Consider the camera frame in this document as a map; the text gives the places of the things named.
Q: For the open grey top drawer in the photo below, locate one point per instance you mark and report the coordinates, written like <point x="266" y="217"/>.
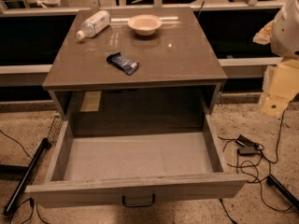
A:
<point x="100" y="170"/>

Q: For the black bar floor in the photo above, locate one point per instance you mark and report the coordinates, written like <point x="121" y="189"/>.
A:
<point x="28" y="171"/>
<point x="271" y="180"/>

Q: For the white paper bowl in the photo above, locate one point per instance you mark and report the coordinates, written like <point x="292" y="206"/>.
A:
<point x="145" y="24"/>

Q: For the clear plastic water bottle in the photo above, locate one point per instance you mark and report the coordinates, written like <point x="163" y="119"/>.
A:
<point x="94" y="25"/>

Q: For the grey cabinet with glossy top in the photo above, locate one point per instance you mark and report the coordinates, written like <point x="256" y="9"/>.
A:
<point x="172" y="90"/>

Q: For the metal mesh grid piece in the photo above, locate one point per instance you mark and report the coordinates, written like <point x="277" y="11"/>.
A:
<point x="55" y="129"/>

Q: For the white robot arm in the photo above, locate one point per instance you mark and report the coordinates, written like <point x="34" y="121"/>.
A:
<point x="282" y="33"/>

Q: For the blue rxbar blueberry wrapper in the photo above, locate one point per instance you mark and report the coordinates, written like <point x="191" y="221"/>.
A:
<point x="125" y="64"/>

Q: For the black power adapter brick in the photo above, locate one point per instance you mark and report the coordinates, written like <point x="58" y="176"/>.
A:
<point x="244" y="141"/>

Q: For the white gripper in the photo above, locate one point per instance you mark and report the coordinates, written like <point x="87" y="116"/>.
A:
<point x="287" y="34"/>

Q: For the black bar left floor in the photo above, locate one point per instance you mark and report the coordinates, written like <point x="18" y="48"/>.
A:
<point x="28" y="171"/>

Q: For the black drawer handle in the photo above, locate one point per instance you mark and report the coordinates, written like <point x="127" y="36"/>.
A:
<point x="135" y="202"/>

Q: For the black bar right floor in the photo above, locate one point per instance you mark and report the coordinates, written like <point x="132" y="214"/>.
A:
<point x="271" y="180"/>

